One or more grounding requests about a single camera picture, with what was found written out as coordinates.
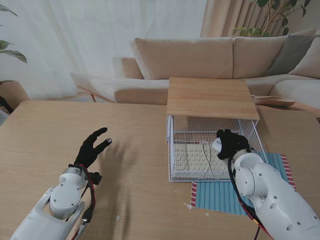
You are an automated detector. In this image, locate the cream sofa cushion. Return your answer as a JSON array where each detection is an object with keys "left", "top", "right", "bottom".
[{"left": 288, "top": 37, "right": 320, "bottom": 80}]

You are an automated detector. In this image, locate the white cushioned wooden bench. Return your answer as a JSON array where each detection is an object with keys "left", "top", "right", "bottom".
[{"left": 69, "top": 71, "right": 118, "bottom": 104}]

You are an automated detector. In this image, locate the broad-leaf green plant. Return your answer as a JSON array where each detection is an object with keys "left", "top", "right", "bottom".
[{"left": 0, "top": 3, "right": 28, "bottom": 65}]

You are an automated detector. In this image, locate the black stand leg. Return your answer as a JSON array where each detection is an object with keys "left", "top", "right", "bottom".
[{"left": 0, "top": 96, "right": 14, "bottom": 115}]

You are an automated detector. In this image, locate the arm red black cable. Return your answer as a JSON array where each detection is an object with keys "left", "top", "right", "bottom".
[
  {"left": 72, "top": 164, "right": 97, "bottom": 240},
  {"left": 226, "top": 157, "right": 273, "bottom": 240}
]

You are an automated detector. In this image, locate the beige pleated curtain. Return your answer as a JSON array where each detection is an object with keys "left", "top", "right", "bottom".
[{"left": 199, "top": 0, "right": 320, "bottom": 39}]

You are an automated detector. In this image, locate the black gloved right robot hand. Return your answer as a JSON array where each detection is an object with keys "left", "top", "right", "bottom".
[{"left": 216, "top": 128, "right": 251, "bottom": 161}]

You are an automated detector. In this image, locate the white sheer curtain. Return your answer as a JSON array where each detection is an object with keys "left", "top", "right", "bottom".
[{"left": 0, "top": 0, "right": 208, "bottom": 102}]

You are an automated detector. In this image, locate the grey sofa cushion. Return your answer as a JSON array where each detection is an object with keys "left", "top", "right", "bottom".
[{"left": 264, "top": 34, "right": 317, "bottom": 77}]

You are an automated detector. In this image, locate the right arm red black cable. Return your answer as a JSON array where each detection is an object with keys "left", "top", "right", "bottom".
[{"left": 226, "top": 157, "right": 273, "bottom": 240}]

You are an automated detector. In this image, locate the wood top wire organizer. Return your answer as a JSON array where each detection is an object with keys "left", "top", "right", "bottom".
[{"left": 165, "top": 76, "right": 260, "bottom": 148}]

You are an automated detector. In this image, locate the white computer mouse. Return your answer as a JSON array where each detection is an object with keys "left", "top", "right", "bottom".
[{"left": 199, "top": 138, "right": 223, "bottom": 180}]

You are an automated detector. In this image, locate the white wire mesh drawer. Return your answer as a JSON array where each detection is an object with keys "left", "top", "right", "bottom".
[{"left": 166, "top": 117, "right": 267, "bottom": 183}]

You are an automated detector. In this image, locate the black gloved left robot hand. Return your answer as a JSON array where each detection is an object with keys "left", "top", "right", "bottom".
[{"left": 72, "top": 127, "right": 113, "bottom": 169}]

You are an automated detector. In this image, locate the shallow wooden tray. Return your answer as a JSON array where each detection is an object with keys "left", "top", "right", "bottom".
[{"left": 251, "top": 94, "right": 296, "bottom": 108}]

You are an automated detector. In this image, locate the beige fabric sofa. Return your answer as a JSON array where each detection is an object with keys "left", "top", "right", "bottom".
[{"left": 113, "top": 27, "right": 320, "bottom": 118}]

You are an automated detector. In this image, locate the beige round-key keyboard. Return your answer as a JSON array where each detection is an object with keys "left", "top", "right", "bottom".
[{"left": 173, "top": 143, "right": 232, "bottom": 180}]

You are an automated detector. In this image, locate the left arm red black cable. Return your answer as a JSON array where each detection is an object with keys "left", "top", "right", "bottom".
[{"left": 72, "top": 164, "right": 97, "bottom": 240}]

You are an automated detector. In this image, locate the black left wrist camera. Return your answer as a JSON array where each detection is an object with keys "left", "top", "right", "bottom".
[{"left": 89, "top": 171, "right": 104, "bottom": 187}]

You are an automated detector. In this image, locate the blue striped mouse pad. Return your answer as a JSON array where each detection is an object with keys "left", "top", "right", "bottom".
[{"left": 190, "top": 151, "right": 297, "bottom": 216}]

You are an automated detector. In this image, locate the tall leafy green plant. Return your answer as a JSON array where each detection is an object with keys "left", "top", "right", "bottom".
[{"left": 232, "top": 0, "right": 311, "bottom": 38}]

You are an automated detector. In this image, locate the tan round planter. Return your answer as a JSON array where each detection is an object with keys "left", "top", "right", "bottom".
[{"left": 0, "top": 79, "right": 31, "bottom": 102}]

